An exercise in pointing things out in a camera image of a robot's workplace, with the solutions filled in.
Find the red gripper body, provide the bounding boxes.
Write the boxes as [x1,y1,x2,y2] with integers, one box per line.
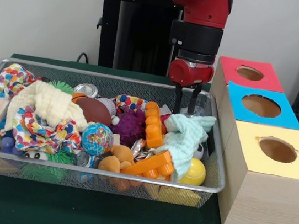
[166,57,216,92]

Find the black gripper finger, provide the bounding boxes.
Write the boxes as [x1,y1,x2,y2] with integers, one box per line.
[172,84,185,115]
[186,84,202,116]

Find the clear plastic bottle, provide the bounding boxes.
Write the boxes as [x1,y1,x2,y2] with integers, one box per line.
[181,103,212,120]

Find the shallow metal mesh bin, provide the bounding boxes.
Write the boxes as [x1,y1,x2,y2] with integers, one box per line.
[0,56,239,212]

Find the wooden box with three holes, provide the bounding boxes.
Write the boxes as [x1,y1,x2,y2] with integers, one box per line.
[191,54,299,224]

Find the long orange toy brick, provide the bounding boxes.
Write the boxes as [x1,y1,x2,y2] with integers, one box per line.
[139,100,170,151]

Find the mint green cloth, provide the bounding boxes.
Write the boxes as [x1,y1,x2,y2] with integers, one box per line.
[155,110,218,186]

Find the purple spiky ball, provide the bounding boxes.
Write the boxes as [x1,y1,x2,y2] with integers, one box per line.
[111,106,150,150]

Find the yellow ball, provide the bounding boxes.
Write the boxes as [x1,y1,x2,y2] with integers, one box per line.
[177,156,209,187]

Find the brown toy football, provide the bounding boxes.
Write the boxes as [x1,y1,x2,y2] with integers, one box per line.
[73,95,115,126]

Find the blue globe ball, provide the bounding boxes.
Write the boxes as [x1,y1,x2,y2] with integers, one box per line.
[78,121,116,159]

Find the green spiky ball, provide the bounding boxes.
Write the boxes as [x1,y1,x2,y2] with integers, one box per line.
[46,78,76,96]

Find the cream muslin cloth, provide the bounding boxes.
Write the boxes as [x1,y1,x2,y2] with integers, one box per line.
[0,75,95,145]

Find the colourful spotted cloth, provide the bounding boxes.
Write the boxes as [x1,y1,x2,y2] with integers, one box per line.
[0,61,45,111]
[9,104,87,160]

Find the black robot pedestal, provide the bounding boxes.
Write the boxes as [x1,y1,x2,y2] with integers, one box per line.
[86,0,188,79]

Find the black cable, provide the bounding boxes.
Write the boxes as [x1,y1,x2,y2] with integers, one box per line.
[77,51,91,65]

